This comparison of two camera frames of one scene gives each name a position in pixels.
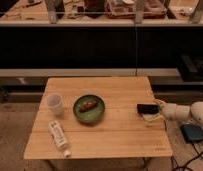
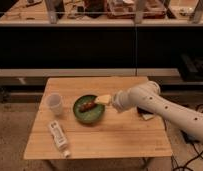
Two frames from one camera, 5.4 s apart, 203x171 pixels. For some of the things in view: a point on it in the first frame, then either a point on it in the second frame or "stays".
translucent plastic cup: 55,102 stays
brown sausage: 88,106 stays
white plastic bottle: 60,138 stays
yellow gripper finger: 159,101 to 104,98
